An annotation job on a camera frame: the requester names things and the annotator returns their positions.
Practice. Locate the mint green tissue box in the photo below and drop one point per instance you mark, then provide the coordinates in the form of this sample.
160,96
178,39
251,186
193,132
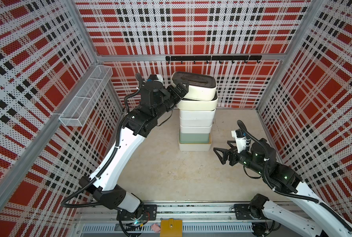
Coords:
194,138

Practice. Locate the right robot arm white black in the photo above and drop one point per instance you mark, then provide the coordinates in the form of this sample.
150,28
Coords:
323,221

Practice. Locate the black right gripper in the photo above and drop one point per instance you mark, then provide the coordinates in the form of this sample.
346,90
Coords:
232,152

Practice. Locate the black wall hook rail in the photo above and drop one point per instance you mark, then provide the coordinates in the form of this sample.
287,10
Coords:
244,58

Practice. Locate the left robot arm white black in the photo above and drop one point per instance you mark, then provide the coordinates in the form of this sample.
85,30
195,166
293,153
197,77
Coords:
101,188

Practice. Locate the white tissue box grey lid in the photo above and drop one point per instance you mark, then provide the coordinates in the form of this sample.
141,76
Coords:
185,114

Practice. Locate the white wire mesh wall basket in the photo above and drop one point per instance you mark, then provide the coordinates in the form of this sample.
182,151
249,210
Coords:
83,102

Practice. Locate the cream box dark lid front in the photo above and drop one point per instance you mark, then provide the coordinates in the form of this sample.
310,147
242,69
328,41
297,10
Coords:
201,87

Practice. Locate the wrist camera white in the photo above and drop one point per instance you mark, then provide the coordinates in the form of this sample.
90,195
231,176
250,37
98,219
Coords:
240,139
156,77

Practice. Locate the yellow block on rail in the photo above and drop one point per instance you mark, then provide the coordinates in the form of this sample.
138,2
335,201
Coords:
171,228

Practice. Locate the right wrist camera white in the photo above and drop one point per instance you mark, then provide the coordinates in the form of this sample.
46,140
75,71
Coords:
240,139

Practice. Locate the cream tissue box dark lid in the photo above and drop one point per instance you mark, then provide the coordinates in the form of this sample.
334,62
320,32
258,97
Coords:
196,105

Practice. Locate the pink small object on rail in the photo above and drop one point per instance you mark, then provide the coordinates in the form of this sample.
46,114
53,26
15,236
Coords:
156,228

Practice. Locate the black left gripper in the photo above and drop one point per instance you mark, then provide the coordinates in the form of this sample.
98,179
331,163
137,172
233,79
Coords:
177,97

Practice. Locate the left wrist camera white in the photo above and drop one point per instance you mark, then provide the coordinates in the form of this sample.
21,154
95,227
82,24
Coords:
156,77

